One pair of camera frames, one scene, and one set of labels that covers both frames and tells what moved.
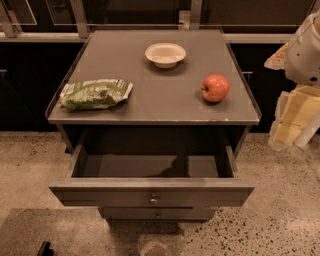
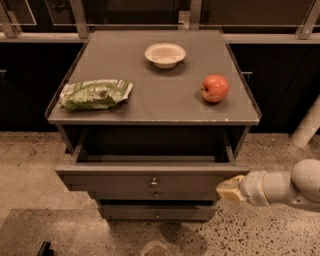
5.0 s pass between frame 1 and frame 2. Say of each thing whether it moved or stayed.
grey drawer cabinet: stayed
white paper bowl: stayed
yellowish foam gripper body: moved
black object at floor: stayed
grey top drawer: moved
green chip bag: stayed
